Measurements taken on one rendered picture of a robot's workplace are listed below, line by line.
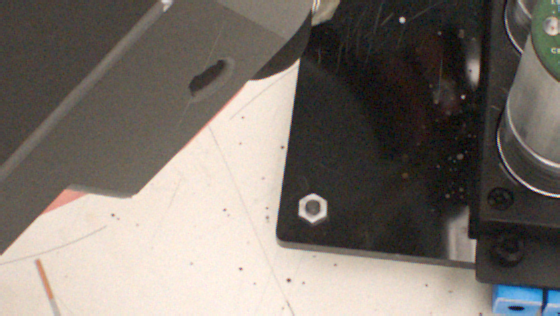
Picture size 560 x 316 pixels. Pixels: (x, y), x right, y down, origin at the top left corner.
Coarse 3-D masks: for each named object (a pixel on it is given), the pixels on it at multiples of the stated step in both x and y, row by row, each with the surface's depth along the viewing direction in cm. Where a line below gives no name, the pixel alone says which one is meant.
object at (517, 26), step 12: (516, 0) 25; (528, 0) 24; (516, 12) 25; (528, 12) 25; (504, 24) 26; (516, 24) 25; (528, 24) 25; (516, 36) 26; (528, 36) 25; (516, 48) 26
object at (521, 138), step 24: (528, 48) 22; (528, 72) 22; (528, 96) 22; (552, 96) 21; (504, 120) 24; (528, 120) 23; (552, 120) 22; (504, 144) 24; (528, 144) 23; (552, 144) 23; (528, 168) 24; (552, 168) 23; (552, 192) 24
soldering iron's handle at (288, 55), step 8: (304, 24) 17; (296, 32) 17; (304, 32) 17; (296, 40) 17; (304, 40) 17; (288, 48) 17; (296, 48) 17; (304, 48) 17; (280, 56) 17; (288, 56) 17; (296, 56) 17; (272, 64) 17; (280, 64) 17; (288, 64) 17; (264, 72) 17; (272, 72) 17; (280, 72) 18; (256, 80) 18
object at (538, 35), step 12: (540, 0) 21; (552, 0) 21; (540, 12) 21; (552, 12) 21; (540, 24) 21; (540, 36) 21; (552, 36) 21; (540, 48) 21; (552, 48) 21; (540, 60) 21; (552, 60) 21; (552, 72) 21
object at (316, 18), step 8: (320, 0) 18; (328, 0) 18; (336, 0) 18; (312, 8) 18; (320, 8) 18; (328, 8) 18; (312, 16) 18; (320, 16) 18; (328, 16) 18; (312, 24) 18
